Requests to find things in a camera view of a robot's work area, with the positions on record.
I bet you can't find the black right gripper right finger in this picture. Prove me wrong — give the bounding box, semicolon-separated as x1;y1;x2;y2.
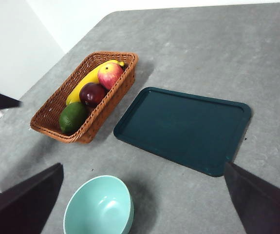
224;161;280;234

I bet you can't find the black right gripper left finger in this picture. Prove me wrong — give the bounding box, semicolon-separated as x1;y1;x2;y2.
0;162;65;234

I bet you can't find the green avocado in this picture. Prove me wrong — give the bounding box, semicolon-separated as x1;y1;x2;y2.
58;102;88;134

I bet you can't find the teal ceramic bowl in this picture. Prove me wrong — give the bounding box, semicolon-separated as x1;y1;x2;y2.
63;175;135;234

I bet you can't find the yellow banana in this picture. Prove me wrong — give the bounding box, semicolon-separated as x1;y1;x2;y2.
65;59;126;106

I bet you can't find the dark purple plum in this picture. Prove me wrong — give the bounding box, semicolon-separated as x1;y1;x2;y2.
79;82;107;108

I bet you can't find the brown wicker basket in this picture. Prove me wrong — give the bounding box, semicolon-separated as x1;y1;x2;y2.
30;51;140;144

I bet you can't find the dark rectangular tray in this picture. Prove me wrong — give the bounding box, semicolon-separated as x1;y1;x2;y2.
112;86;253;177

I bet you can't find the red yellow apple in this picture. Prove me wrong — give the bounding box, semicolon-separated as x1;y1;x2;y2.
97;62;124;91

